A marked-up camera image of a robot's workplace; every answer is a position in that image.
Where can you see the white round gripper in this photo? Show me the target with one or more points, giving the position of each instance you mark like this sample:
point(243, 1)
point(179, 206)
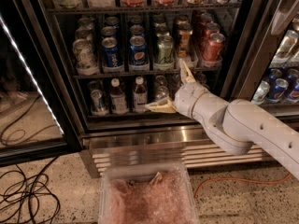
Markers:
point(186, 99)

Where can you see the blue pepsi can front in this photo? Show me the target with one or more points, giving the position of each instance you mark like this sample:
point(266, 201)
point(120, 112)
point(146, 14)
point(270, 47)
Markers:
point(138, 53)

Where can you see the blue pepsi can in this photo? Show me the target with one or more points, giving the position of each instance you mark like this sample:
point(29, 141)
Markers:
point(136, 30)
point(138, 53)
point(136, 20)

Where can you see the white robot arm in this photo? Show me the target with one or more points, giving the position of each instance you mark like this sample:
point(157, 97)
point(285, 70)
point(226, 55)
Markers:
point(234, 126)

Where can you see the red can front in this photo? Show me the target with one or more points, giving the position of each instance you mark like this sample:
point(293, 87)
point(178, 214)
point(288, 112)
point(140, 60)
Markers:
point(214, 45)

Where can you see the red can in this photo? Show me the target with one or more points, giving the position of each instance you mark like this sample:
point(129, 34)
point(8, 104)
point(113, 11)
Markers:
point(203, 20)
point(209, 29)
point(214, 45)

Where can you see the brown gold can front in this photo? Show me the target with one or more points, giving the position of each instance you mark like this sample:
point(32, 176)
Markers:
point(183, 39)

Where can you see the brown gold can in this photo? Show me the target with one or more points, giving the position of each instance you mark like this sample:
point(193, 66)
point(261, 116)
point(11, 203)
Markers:
point(181, 19)
point(183, 39)

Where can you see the stainless steel fridge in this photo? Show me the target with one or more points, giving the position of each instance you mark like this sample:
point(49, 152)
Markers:
point(135, 138)

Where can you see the blue can front left column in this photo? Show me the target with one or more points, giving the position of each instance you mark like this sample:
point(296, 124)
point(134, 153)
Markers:
point(111, 52)

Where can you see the blue can column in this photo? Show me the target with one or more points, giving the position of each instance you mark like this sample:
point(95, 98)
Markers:
point(108, 31)
point(111, 52)
point(112, 21)

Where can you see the brown gold can rear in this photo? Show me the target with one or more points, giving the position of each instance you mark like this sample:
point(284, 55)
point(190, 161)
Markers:
point(181, 19)

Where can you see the red can rear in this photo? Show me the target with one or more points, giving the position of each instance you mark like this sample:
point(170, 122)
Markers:
point(203, 20)

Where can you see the blue pepsi can rear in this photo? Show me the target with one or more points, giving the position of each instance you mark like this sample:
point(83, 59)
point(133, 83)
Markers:
point(136, 20)

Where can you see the silver can right compartment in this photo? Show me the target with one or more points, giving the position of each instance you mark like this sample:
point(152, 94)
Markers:
point(259, 95)

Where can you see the white green can front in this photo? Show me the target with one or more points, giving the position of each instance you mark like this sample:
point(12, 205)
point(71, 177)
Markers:
point(83, 51)

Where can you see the white green can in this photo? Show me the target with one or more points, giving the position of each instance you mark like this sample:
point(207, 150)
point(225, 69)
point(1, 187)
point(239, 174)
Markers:
point(82, 33)
point(83, 51)
point(86, 23)

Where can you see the blue can rear left column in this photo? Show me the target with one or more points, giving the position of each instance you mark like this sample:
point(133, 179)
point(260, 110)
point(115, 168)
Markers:
point(112, 21)

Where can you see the blue pepsi can right compartment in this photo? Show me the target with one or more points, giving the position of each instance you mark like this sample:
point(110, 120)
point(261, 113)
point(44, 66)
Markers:
point(277, 89)

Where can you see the white green can rear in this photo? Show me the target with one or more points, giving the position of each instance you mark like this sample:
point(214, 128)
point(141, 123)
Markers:
point(86, 23)

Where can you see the open glass fridge door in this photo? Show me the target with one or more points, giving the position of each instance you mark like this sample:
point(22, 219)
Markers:
point(35, 119)

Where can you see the brown drink bottle right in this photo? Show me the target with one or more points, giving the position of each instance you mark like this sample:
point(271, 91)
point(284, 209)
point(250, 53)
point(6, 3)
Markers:
point(140, 95)

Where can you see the brown drink bottle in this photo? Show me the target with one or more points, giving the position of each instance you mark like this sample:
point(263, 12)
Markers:
point(140, 95)
point(118, 97)

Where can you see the brown drink bottle left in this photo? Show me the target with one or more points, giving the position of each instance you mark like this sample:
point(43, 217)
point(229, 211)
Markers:
point(118, 97)

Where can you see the closed right glass door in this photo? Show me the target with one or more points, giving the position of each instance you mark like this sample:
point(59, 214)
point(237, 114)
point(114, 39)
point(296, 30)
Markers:
point(260, 29)

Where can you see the clear plastic bin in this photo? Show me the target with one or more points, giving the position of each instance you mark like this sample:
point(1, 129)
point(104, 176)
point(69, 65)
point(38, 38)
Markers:
point(141, 173)

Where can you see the pink bubble wrap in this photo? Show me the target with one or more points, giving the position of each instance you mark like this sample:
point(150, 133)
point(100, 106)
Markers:
point(163, 200)

